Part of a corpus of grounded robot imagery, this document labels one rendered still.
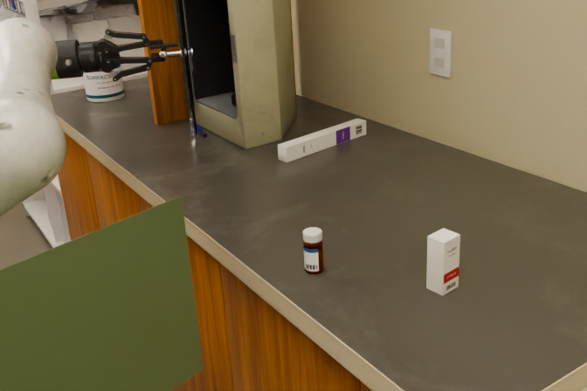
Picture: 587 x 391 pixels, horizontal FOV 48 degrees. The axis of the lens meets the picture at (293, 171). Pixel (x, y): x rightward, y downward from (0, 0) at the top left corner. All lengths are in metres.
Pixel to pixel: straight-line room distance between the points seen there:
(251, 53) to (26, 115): 0.89
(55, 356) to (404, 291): 0.54
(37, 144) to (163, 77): 1.15
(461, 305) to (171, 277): 0.45
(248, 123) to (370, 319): 0.83
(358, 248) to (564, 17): 0.64
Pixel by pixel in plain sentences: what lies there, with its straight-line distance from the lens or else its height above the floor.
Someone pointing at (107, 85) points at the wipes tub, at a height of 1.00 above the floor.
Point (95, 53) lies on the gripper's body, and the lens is 1.71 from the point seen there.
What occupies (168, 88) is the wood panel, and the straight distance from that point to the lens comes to 2.01.
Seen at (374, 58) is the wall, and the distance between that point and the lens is 1.91.
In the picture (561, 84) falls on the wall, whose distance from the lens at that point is 1.50.
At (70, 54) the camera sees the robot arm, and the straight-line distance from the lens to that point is 1.71.
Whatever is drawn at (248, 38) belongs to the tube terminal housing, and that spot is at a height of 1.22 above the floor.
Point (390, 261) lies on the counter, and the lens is 1.16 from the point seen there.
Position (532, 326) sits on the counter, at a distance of 1.03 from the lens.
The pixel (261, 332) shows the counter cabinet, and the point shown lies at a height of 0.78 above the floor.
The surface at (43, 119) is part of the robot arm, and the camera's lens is 0.89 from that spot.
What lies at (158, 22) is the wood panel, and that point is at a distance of 1.97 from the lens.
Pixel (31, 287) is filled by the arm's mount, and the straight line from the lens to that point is 0.75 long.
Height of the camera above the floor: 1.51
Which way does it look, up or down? 21 degrees down
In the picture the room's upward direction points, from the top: 3 degrees counter-clockwise
